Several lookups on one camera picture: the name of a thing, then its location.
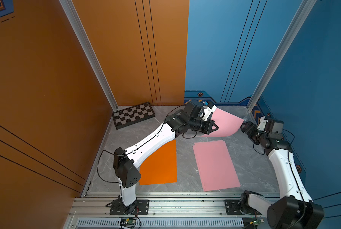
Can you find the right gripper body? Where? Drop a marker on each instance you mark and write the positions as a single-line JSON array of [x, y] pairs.
[[256, 140]]

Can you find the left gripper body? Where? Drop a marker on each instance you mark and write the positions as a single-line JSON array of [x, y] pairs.
[[198, 124]]

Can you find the pink paper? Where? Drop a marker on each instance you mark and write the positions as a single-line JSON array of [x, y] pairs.
[[228, 124], [215, 166]]

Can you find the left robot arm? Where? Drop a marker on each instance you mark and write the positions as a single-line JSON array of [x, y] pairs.
[[194, 115]]

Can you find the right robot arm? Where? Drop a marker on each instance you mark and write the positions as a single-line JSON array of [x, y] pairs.
[[295, 208]]

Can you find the black white chessboard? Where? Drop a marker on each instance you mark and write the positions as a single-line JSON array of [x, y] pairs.
[[132, 115]]

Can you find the right small circuit board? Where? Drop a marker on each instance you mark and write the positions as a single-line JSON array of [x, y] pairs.
[[253, 224]]

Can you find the green circuit board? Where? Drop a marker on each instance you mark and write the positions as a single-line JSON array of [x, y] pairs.
[[128, 223]]

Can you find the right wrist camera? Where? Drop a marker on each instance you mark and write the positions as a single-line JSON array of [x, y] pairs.
[[262, 123]]

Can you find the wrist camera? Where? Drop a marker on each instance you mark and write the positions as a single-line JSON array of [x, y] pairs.
[[262, 123], [208, 109]]

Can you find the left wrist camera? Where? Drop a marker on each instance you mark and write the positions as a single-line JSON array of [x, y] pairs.
[[208, 109]]

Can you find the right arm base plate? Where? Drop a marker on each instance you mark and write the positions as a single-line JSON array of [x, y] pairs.
[[234, 207]]

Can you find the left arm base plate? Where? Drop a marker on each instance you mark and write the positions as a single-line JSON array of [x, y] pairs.
[[139, 207]]

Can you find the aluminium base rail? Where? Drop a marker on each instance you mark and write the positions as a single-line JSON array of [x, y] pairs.
[[161, 204]]

